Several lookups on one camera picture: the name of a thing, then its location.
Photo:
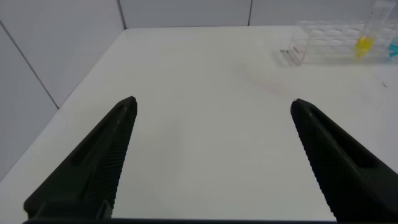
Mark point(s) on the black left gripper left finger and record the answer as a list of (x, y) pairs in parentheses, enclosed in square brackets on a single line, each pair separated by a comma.
[(84, 174)]

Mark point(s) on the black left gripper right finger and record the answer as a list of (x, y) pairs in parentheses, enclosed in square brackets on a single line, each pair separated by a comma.
[(348, 174)]

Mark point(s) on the test tube with yellow pigment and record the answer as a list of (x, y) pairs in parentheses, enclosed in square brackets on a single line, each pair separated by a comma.
[(364, 45)]

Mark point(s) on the clear acrylic test tube rack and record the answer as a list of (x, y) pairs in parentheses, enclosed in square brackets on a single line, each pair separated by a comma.
[(329, 43)]

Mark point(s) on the test tube with blue pigment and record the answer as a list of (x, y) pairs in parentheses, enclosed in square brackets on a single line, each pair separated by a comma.
[(394, 49)]

